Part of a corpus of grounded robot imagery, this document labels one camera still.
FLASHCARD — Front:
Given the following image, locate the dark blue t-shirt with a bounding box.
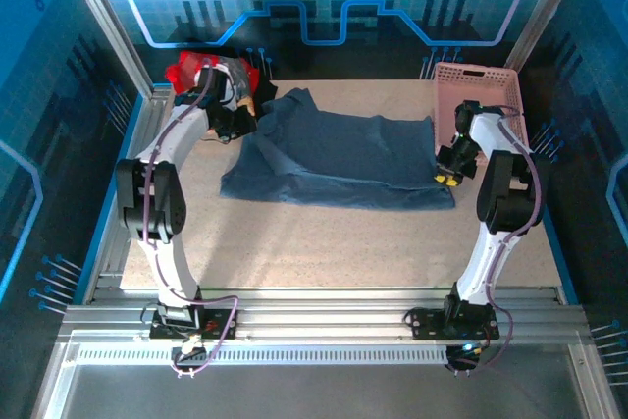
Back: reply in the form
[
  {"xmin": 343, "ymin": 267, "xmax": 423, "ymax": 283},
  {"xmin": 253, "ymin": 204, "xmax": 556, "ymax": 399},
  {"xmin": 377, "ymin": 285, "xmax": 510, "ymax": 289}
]
[{"xmin": 219, "ymin": 87, "xmax": 458, "ymax": 212}]

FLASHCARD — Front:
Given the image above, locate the pink plastic laundry basket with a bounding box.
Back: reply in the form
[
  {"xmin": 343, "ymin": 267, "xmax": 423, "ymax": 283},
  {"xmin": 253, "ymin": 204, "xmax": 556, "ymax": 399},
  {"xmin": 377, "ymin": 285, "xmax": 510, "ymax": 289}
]
[{"xmin": 431, "ymin": 61, "xmax": 532, "ymax": 161}]

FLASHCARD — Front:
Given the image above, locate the small controller board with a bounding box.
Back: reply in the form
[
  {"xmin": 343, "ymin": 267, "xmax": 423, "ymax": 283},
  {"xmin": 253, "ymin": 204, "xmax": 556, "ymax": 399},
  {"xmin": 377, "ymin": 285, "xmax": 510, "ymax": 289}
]
[
  {"xmin": 445, "ymin": 340, "xmax": 488, "ymax": 377},
  {"xmin": 170, "ymin": 335, "xmax": 211, "ymax": 377}
]

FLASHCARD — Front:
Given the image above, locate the aluminium frame side rail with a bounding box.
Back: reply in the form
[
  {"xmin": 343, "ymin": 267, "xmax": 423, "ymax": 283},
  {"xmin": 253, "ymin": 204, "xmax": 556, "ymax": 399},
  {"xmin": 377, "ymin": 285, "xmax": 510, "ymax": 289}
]
[{"xmin": 86, "ymin": 84, "xmax": 176, "ymax": 303}]

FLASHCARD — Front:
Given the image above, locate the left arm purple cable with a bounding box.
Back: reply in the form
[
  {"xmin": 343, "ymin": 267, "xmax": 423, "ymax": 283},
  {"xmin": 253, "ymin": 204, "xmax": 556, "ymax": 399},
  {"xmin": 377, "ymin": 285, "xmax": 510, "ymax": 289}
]
[{"xmin": 141, "ymin": 59, "xmax": 240, "ymax": 379}]

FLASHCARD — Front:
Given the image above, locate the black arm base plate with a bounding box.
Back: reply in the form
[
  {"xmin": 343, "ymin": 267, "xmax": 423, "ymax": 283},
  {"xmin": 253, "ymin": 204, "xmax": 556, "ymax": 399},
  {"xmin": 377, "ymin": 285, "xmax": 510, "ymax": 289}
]
[
  {"xmin": 146, "ymin": 308, "xmax": 240, "ymax": 341},
  {"xmin": 407, "ymin": 308, "xmax": 501, "ymax": 341}
]

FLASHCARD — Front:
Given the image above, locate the aluminium frame post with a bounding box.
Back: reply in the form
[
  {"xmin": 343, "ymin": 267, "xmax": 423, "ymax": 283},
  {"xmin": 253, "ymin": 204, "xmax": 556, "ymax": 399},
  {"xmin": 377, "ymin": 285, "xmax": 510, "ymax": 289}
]
[
  {"xmin": 501, "ymin": 0, "xmax": 591, "ymax": 75},
  {"xmin": 56, "ymin": 0, "xmax": 156, "ymax": 99}
]

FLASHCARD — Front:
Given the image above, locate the aluminium frame cross rail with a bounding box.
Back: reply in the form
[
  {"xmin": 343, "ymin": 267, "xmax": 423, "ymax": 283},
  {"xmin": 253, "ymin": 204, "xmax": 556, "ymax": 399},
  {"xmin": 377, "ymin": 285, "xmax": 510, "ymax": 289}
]
[{"xmin": 56, "ymin": 286, "xmax": 593, "ymax": 342}]

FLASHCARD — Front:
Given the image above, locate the slotted grey cable duct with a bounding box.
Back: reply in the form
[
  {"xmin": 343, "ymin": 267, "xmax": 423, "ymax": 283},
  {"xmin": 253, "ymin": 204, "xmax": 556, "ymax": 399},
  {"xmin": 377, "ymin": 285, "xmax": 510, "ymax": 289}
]
[{"xmin": 73, "ymin": 342, "xmax": 453, "ymax": 367}]

